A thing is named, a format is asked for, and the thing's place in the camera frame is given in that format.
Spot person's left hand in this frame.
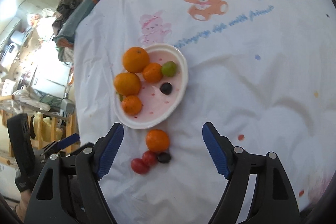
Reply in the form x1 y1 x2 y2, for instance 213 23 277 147
14 189 34 217

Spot pink strawberry bowl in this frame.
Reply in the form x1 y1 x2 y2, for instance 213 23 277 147
113 43 189 130

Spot white printed blanket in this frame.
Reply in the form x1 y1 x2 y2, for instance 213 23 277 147
73 0 336 224

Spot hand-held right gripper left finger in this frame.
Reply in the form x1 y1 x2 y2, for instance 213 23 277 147
25 123 124 224

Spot wooden rack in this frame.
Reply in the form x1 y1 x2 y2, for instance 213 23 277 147
0 98 79 161

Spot large orange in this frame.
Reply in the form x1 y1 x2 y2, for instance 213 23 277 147
122 47 150 73
114 72 142 96

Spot small mandarin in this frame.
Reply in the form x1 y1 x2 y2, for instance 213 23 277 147
122 95 143 116
146 129 170 153
142 63 163 83

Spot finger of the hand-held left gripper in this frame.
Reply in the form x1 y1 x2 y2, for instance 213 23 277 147
63 142 95 159
39 133 80 157

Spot white mop head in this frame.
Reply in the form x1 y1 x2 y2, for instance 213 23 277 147
0 90 51 112

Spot red cherry tomato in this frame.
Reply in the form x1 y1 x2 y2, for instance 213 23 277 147
142 151 158 166
131 158 150 175

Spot grey box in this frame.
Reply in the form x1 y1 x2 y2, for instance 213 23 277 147
62 98 76 115

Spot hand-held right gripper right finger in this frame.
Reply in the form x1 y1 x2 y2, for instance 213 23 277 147
202 122 301 224

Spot dark purple grape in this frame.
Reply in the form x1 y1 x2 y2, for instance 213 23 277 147
157 152 172 164
160 82 173 95

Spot green grape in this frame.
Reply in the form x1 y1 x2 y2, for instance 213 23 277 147
161 61 176 77

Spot white cabinets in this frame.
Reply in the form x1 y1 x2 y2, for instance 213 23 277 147
34 64 71 96

